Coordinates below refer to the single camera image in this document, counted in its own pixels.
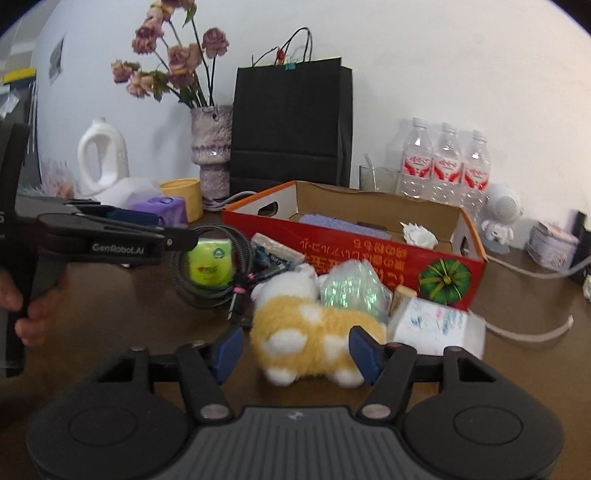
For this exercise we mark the clear glass cup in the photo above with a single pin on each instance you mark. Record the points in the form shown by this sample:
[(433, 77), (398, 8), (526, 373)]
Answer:
[(378, 180)]

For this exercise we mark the person's left hand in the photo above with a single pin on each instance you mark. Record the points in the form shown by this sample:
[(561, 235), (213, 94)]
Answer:
[(39, 328)]

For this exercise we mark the purple tissue pack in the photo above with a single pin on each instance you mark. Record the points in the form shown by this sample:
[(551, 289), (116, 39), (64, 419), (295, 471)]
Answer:
[(157, 210)]

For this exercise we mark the small wooden block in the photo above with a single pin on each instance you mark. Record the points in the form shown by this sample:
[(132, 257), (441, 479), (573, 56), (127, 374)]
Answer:
[(402, 297)]

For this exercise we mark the dried pink flowers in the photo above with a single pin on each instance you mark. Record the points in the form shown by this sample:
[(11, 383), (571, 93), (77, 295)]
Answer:
[(178, 57)]

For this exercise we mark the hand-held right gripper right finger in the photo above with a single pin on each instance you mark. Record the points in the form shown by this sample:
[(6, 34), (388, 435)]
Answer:
[(364, 355)]

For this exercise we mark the floral printed container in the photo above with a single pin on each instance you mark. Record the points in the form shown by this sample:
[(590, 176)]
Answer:
[(57, 180)]

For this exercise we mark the yellow round container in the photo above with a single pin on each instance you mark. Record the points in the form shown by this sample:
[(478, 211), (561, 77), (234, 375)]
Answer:
[(184, 191)]

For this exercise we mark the small printed tin box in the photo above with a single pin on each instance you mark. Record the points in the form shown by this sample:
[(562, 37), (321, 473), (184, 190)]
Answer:
[(551, 247)]

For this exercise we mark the white detergent bottle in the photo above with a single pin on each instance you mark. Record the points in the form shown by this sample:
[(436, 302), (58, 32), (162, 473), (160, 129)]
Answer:
[(113, 157)]

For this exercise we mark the black rectangular device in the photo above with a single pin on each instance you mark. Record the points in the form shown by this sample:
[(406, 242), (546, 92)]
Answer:
[(581, 244)]

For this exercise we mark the wall photo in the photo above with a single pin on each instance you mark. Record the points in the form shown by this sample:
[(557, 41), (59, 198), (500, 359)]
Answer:
[(57, 60)]

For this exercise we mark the black paper bag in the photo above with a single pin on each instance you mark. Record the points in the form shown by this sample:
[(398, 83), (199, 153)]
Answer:
[(286, 124)]

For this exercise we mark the lilac blue cloth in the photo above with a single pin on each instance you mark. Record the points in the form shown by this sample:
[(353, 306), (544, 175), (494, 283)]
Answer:
[(341, 225)]

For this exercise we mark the red orange cardboard box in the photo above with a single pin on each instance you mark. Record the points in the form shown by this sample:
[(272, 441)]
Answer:
[(369, 261)]

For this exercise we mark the yellow white plush toy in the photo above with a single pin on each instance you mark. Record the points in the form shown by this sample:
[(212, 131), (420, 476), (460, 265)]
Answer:
[(318, 332)]

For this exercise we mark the mottled pink white vase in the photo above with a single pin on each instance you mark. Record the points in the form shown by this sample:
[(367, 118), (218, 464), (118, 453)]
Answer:
[(212, 138)]

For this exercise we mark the crumpled white paper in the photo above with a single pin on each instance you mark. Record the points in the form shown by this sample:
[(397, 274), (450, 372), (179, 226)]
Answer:
[(418, 235)]

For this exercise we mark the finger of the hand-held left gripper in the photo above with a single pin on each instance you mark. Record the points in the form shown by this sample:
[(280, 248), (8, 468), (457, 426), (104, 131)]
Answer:
[(134, 217), (182, 240)]

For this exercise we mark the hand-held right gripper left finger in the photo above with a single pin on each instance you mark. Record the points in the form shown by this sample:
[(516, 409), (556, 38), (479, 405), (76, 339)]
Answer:
[(229, 349)]

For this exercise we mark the white printed carton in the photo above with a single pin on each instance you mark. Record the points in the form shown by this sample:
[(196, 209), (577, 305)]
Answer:
[(434, 327)]

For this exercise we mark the iridescent plastic bag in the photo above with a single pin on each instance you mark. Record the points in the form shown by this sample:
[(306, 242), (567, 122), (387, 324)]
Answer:
[(351, 290)]

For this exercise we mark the white astronaut figure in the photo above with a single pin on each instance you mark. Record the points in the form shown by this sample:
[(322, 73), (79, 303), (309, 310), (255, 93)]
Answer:
[(503, 207)]

